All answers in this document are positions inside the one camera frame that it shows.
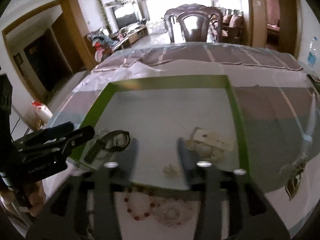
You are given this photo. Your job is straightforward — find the red and white bead bracelet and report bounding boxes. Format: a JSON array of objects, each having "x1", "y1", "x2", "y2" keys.
[{"x1": 123, "y1": 186, "x2": 157, "y2": 222}]

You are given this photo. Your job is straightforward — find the clear crystal bead bracelet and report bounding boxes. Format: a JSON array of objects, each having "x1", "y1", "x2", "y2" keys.
[{"x1": 152, "y1": 197, "x2": 194, "y2": 228}]

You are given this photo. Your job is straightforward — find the white pearl jewelry piece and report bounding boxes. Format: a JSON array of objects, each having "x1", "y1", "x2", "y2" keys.
[{"x1": 185, "y1": 127, "x2": 235, "y2": 161}]

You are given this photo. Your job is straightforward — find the white bottle red cap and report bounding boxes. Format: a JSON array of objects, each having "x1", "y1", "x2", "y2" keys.
[{"x1": 31, "y1": 101, "x2": 53, "y2": 123}]

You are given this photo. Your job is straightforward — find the black watch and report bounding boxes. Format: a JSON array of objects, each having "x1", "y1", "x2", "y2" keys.
[{"x1": 84, "y1": 130, "x2": 131, "y2": 164}]

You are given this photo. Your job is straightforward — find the green cardboard box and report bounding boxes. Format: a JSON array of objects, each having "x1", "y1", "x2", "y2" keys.
[{"x1": 82, "y1": 75, "x2": 249, "y2": 190}]

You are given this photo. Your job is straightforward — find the checked grey pink tablecloth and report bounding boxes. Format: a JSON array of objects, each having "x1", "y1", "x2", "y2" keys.
[{"x1": 49, "y1": 43, "x2": 319, "y2": 237}]

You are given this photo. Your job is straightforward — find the pile of clothes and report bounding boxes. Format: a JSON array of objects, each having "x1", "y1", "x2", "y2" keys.
[{"x1": 86, "y1": 29, "x2": 119, "y2": 63}]

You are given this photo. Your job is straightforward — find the wooden tv cabinet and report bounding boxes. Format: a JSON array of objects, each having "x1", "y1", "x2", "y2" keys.
[{"x1": 118, "y1": 25, "x2": 148, "y2": 47}]

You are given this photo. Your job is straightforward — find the plastic water bottle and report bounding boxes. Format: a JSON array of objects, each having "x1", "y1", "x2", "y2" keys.
[{"x1": 306, "y1": 36, "x2": 319, "y2": 70}]

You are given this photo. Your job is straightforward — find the dark wooden chair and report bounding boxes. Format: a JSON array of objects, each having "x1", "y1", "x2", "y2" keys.
[{"x1": 164, "y1": 4, "x2": 223, "y2": 43}]

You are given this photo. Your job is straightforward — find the flat screen television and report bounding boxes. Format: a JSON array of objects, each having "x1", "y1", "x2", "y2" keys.
[{"x1": 113, "y1": 3, "x2": 139, "y2": 29}]

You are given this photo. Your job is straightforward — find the small silver ring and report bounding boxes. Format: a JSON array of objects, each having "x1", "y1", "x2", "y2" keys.
[{"x1": 163, "y1": 164, "x2": 181, "y2": 179}]

